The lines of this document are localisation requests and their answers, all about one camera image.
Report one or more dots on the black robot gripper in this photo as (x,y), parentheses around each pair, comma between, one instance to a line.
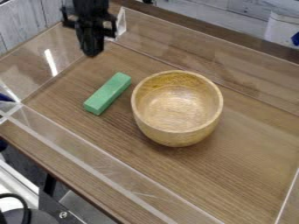
(88,16)

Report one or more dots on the green rectangular block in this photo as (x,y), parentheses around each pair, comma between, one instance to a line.
(108,92)

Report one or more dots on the light wooden bowl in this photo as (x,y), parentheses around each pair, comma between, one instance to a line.
(176,106)

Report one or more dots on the white cylindrical container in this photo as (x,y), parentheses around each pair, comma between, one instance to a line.
(282,29)

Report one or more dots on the black table leg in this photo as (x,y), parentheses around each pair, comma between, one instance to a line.
(49,185)

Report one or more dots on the clear acrylic corner bracket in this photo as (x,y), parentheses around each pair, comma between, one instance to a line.
(120,22)

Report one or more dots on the clear acrylic tray wall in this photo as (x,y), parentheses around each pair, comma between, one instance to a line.
(115,187)

